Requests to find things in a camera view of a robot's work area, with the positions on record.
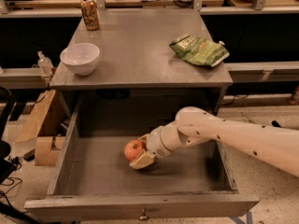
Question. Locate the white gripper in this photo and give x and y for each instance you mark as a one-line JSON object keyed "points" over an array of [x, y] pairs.
{"points": [[155, 143]]}

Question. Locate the red apple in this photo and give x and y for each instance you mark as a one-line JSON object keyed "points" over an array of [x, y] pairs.
{"points": [[132, 149]]}

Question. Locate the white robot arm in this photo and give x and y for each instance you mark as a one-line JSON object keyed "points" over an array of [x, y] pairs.
{"points": [[193, 126]]}

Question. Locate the open grey drawer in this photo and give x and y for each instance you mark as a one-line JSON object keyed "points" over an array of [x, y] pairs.
{"points": [[93, 180]]}

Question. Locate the brass drawer knob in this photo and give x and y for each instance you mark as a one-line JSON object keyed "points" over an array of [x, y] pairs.
{"points": [[144, 216]]}

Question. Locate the grey wooden cabinet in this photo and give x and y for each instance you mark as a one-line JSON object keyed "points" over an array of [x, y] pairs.
{"points": [[135, 54]]}

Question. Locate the brown cardboard box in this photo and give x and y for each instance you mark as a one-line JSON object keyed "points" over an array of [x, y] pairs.
{"points": [[44, 128]]}

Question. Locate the white bowl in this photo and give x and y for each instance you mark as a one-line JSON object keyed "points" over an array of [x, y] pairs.
{"points": [[81, 58]]}

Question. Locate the green chip bag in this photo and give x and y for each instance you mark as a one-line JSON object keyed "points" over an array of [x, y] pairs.
{"points": [[199, 51]]}

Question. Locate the clear plastic bottle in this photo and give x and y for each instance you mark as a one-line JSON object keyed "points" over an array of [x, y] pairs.
{"points": [[44, 64]]}

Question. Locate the black chair base leg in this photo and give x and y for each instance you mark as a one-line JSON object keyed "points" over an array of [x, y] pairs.
{"points": [[275, 124]]}

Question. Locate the orange drink can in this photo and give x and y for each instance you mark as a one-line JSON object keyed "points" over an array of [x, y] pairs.
{"points": [[89, 14]]}

